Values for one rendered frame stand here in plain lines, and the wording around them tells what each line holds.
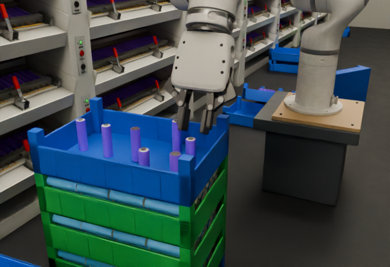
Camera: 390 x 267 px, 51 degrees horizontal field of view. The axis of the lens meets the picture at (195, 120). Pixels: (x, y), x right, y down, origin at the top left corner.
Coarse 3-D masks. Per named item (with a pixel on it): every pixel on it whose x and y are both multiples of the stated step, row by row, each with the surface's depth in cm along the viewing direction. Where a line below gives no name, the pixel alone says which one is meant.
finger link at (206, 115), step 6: (222, 96) 68; (216, 102) 68; (222, 102) 68; (216, 108) 68; (204, 114) 68; (210, 114) 68; (204, 120) 68; (210, 120) 68; (204, 126) 68; (210, 126) 68; (204, 132) 68
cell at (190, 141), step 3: (186, 138) 69; (189, 138) 69; (192, 138) 69; (195, 138) 69; (186, 141) 69; (189, 141) 68; (192, 141) 68; (195, 141) 69; (186, 144) 69; (189, 144) 68; (192, 144) 68; (195, 144) 69; (186, 147) 69; (189, 147) 69; (192, 147) 69; (195, 147) 69; (186, 150) 69; (189, 150) 69; (192, 150) 69; (195, 150) 69; (186, 153) 69; (189, 153) 69; (192, 153) 69; (195, 153) 70; (195, 156) 70; (195, 159) 70; (195, 162) 70; (195, 165) 70
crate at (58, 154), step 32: (32, 128) 70; (64, 128) 78; (96, 128) 86; (128, 128) 85; (160, 128) 82; (192, 128) 80; (224, 128) 75; (32, 160) 71; (64, 160) 68; (96, 160) 65; (128, 160) 75; (160, 160) 75; (192, 160) 60; (128, 192) 65; (160, 192) 63; (192, 192) 62
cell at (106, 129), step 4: (104, 124) 74; (108, 124) 75; (104, 128) 74; (108, 128) 74; (104, 132) 74; (108, 132) 74; (104, 136) 75; (108, 136) 75; (104, 140) 75; (108, 140) 75; (104, 144) 75; (108, 144) 75; (112, 144) 76; (104, 148) 76; (108, 148) 75; (112, 148) 76; (104, 152) 76; (108, 152) 76; (112, 152) 76; (104, 156) 76; (108, 156) 76; (112, 156) 77
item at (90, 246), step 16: (224, 208) 82; (48, 224) 75; (224, 224) 84; (48, 240) 77; (64, 240) 75; (80, 240) 74; (96, 240) 72; (112, 240) 71; (208, 240) 74; (96, 256) 73; (112, 256) 72; (128, 256) 70; (144, 256) 69; (160, 256) 67; (192, 256) 66
